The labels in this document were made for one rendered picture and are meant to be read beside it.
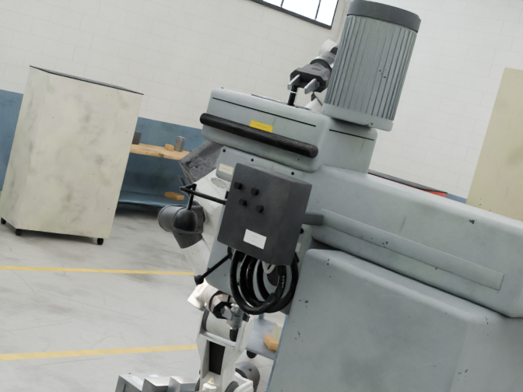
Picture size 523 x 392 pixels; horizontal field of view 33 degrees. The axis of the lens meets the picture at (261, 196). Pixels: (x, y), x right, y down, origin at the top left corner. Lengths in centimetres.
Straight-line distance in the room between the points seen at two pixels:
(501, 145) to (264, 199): 218
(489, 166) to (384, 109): 184
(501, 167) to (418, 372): 223
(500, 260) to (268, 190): 56
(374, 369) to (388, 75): 78
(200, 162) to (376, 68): 100
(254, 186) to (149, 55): 969
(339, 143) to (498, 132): 185
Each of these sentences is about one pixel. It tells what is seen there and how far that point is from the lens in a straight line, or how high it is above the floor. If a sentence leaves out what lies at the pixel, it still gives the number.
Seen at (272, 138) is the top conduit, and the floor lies 179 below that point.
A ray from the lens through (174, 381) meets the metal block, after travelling 262.
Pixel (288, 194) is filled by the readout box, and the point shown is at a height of 169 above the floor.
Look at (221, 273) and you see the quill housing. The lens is 259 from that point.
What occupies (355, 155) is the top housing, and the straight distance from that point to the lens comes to 247.
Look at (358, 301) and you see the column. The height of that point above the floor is 149.
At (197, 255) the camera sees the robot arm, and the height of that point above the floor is 130.
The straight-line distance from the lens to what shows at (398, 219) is 219.
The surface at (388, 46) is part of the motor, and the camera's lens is 236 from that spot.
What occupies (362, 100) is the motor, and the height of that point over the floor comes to 195.
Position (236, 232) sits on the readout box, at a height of 156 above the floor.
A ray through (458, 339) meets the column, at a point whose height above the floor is 150.
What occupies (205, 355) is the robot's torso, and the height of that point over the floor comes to 85.
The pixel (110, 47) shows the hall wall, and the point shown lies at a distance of 1141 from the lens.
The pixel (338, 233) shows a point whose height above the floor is 160.
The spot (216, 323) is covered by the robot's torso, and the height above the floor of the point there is 101.
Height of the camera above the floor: 190
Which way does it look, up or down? 6 degrees down
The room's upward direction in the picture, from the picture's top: 14 degrees clockwise
